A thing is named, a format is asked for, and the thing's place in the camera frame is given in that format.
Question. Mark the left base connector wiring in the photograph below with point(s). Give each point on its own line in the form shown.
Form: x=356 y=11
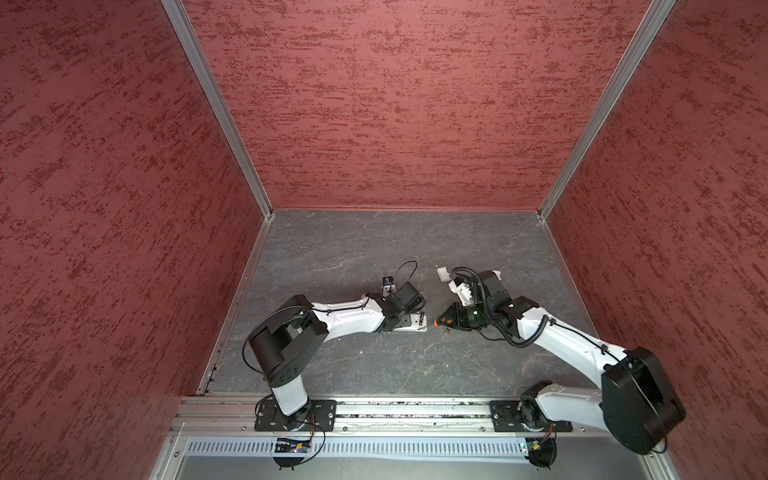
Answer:
x=294 y=447

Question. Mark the left aluminium corner post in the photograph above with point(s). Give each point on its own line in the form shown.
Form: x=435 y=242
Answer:
x=193 y=50

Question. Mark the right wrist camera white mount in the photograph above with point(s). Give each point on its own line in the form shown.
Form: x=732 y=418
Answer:
x=462 y=289

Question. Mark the base connector wiring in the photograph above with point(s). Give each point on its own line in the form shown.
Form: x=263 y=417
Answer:
x=540 y=450
x=294 y=447

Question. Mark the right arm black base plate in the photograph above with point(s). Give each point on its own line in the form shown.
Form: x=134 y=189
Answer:
x=514 y=416

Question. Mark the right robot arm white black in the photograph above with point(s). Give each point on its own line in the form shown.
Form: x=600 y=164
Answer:
x=631 y=396

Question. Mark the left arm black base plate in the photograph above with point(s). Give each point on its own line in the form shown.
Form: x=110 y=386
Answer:
x=316 y=414

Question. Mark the aluminium front rail frame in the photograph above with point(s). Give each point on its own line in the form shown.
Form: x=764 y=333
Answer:
x=584 y=453

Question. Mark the right aluminium corner post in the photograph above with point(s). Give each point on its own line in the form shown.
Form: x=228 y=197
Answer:
x=646 y=31

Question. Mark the aluminium corner post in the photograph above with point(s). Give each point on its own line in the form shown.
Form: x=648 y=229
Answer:
x=646 y=31
x=193 y=50

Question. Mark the right base connector wiring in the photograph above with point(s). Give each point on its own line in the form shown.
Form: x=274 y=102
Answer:
x=540 y=450

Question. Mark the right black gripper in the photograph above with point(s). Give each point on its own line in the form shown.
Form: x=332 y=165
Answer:
x=456 y=309

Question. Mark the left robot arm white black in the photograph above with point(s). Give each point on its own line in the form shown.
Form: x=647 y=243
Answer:
x=286 y=341

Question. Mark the white remote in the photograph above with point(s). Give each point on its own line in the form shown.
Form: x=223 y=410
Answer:
x=415 y=322

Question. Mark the perforated cable duct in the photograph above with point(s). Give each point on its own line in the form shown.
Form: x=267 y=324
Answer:
x=505 y=449

